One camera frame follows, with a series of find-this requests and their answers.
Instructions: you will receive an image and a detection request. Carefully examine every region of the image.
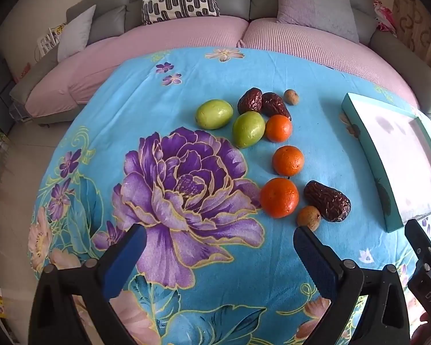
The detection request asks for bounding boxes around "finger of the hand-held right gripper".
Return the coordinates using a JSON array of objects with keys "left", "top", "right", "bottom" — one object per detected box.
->
[{"left": 405, "top": 218, "right": 431, "bottom": 326}]

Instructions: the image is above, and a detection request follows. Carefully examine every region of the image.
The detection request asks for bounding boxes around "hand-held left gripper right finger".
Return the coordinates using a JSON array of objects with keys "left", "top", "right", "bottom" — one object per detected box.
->
[{"left": 293, "top": 225, "right": 411, "bottom": 345}]

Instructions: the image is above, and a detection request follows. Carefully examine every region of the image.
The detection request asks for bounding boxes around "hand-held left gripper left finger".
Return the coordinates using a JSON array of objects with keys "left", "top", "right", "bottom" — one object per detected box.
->
[{"left": 28, "top": 224, "right": 148, "bottom": 345}]

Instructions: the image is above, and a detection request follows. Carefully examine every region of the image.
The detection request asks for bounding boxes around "orange tangerine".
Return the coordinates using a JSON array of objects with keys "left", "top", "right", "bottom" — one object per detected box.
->
[
  {"left": 260, "top": 177, "right": 300, "bottom": 219},
  {"left": 265, "top": 114, "right": 293, "bottom": 143},
  {"left": 272, "top": 145, "right": 305, "bottom": 177}
]

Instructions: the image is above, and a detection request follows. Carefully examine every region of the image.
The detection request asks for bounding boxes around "teal cardboard box tray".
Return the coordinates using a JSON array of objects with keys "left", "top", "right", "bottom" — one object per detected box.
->
[{"left": 340, "top": 92, "right": 431, "bottom": 233}]

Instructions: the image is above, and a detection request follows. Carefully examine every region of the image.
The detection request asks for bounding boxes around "green jujube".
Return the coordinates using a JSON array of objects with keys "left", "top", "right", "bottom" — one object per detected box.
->
[
  {"left": 195, "top": 99, "right": 234, "bottom": 129},
  {"left": 232, "top": 111, "right": 266, "bottom": 149}
]

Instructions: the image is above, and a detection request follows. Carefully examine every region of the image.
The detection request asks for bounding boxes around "dried red date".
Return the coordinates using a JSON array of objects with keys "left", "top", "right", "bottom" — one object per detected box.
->
[
  {"left": 261, "top": 92, "right": 292, "bottom": 121},
  {"left": 303, "top": 180, "right": 352, "bottom": 223},
  {"left": 237, "top": 87, "right": 263, "bottom": 115}
]

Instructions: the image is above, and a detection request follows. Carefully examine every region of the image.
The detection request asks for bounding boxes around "blue floral blanket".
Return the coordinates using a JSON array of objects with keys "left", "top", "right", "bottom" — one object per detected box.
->
[{"left": 27, "top": 47, "right": 431, "bottom": 345}]

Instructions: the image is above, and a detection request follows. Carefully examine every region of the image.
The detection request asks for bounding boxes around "pink sofa cover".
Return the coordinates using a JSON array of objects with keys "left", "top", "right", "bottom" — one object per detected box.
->
[
  {"left": 24, "top": 16, "right": 250, "bottom": 117},
  {"left": 237, "top": 17, "right": 421, "bottom": 110}
]

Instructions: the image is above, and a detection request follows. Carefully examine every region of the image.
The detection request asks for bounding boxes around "brown patterned curtain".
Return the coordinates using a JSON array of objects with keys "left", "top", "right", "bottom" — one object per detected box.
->
[{"left": 391, "top": 0, "right": 431, "bottom": 90}]

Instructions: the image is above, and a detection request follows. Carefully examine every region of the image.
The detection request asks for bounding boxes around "pink floral cloth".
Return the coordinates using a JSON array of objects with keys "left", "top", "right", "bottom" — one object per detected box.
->
[{"left": 373, "top": 0, "right": 397, "bottom": 37}]

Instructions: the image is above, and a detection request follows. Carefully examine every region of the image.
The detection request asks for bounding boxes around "white rack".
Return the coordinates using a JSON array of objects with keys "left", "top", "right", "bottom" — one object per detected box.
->
[{"left": 34, "top": 23, "right": 67, "bottom": 62}]

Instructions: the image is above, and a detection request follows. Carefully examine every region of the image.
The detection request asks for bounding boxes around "small grey pillow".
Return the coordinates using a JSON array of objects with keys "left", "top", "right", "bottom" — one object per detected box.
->
[{"left": 57, "top": 4, "right": 97, "bottom": 62}]

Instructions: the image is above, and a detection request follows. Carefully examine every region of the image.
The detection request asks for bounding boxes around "lilac and grey pillow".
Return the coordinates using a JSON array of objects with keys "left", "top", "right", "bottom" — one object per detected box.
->
[{"left": 272, "top": 0, "right": 360, "bottom": 44}]

